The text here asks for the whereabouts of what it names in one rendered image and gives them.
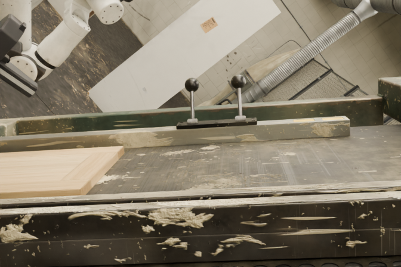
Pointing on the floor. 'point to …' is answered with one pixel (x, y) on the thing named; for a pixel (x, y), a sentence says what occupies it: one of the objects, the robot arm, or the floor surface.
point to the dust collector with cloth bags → (251, 81)
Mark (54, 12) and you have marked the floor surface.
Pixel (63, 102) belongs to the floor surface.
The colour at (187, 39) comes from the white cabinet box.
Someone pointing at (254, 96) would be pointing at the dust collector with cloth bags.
